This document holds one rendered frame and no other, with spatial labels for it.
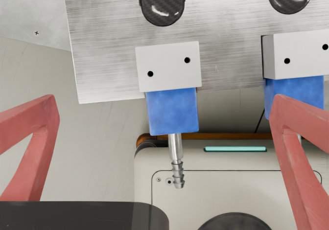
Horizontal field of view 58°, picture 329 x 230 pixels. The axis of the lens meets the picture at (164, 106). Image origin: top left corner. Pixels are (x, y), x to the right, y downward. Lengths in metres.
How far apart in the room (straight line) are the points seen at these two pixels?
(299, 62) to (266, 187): 0.73
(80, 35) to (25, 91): 0.98
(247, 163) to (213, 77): 0.67
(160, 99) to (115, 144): 0.93
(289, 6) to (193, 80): 0.11
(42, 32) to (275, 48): 0.23
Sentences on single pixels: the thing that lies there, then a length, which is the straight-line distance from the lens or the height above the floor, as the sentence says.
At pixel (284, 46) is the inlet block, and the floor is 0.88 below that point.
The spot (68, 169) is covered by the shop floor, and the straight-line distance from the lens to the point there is 1.25.
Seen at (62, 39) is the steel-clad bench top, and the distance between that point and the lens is 0.34.
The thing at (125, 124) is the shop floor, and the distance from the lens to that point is 1.15.
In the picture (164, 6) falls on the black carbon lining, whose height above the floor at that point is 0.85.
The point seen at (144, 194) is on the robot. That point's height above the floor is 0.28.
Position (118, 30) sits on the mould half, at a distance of 0.27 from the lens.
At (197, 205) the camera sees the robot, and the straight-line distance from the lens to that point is 0.95.
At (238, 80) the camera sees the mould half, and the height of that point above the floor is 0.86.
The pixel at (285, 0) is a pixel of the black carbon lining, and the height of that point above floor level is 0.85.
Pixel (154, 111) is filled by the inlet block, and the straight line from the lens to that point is 0.25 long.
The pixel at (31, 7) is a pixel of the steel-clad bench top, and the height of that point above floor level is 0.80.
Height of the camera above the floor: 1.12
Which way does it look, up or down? 81 degrees down
